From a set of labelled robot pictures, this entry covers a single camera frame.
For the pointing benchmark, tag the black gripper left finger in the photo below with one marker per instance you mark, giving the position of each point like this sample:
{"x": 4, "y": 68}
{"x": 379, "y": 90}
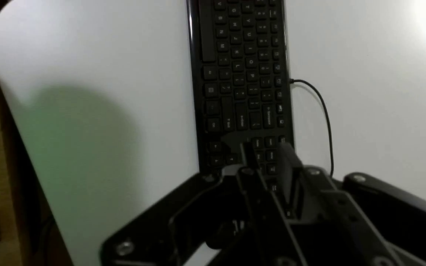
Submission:
{"x": 208, "y": 215}

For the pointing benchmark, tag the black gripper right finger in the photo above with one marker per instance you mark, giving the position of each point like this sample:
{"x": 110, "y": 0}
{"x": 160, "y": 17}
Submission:
{"x": 351, "y": 215}

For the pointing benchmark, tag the black computer keyboard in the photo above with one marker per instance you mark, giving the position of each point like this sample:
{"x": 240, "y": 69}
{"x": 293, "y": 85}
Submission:
{"x": 240, "y": 73}

